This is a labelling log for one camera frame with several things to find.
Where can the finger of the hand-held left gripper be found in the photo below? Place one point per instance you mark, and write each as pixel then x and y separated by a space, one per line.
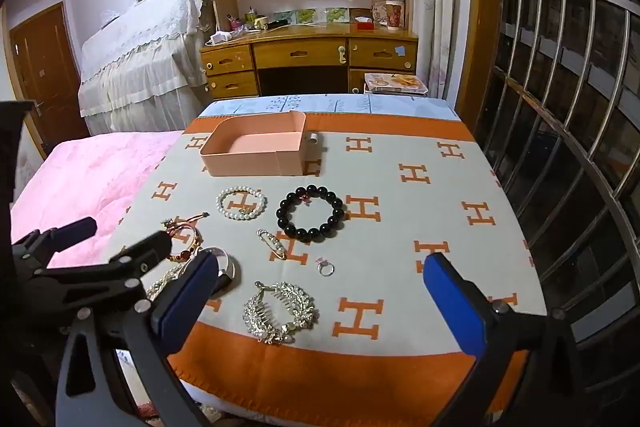
pixel 75 229
pixel 145 252

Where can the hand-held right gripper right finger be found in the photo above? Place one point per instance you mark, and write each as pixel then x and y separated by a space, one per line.
pixel 452 307

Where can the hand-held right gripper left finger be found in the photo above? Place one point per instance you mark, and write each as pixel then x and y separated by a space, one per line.
pixel 185 302

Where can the rhinestone brooch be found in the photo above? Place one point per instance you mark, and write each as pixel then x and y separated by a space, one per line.
pixel 167 279

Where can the red and gold bangle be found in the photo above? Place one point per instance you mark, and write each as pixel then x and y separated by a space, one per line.
pixel 192 252

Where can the silver bangle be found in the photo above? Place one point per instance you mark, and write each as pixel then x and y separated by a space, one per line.
pixel 230 264

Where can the silver safety pin brooch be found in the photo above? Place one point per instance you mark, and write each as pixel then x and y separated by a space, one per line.
pixel 272 243

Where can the pink plastic tray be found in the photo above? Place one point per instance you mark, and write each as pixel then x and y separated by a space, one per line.
pixel 250 142

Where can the pink quilt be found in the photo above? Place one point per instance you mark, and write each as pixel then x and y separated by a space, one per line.
pixel 100 177

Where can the wooden door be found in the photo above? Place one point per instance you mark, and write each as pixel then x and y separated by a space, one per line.
pixel 45 72

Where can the orange patterned blanket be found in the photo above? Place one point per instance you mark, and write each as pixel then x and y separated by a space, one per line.
pixel 400 232

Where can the white lace covered furniture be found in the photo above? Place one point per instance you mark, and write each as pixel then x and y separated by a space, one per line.
pixel 140 57

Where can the small white spool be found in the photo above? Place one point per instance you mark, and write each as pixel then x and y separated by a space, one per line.
pixel 313 138

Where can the white charger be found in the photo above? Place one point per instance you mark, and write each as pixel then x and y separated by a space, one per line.
pixel 220 38

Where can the blue tree print sheet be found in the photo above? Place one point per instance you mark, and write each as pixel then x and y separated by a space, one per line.
pixel 350 104

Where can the stack of magazines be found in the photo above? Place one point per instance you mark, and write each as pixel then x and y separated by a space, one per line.
pixel 395 82

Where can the pen holder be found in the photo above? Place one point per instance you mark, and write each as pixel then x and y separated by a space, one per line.
pixel 236 23

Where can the wooden desk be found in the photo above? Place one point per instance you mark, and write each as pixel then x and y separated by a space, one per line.
pixel 300 52

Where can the yellow mug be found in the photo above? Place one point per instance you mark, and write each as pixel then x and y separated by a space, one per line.
pixel 260 22

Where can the black flashlight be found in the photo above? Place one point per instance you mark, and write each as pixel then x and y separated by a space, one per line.
pixel 276 24

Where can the green picture tile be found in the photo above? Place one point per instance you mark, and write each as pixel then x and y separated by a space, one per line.
pixel 337 14
pixel 283 17
pixel 307 16

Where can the window with metal grille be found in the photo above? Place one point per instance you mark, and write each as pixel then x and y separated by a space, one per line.
pixel 565 57

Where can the white drawer lock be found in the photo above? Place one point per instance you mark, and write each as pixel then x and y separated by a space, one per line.
pixel 341 53

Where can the small red box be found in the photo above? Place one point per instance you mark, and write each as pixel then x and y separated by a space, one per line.
pixel 365 26

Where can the printed paper cup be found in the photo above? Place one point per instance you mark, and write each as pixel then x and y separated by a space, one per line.
pixel 395 14

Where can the floral curtain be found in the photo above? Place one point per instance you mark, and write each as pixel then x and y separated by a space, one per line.
pixel 440 7

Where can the printed gift box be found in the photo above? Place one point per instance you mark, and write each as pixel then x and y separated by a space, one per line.
pixel 377 9

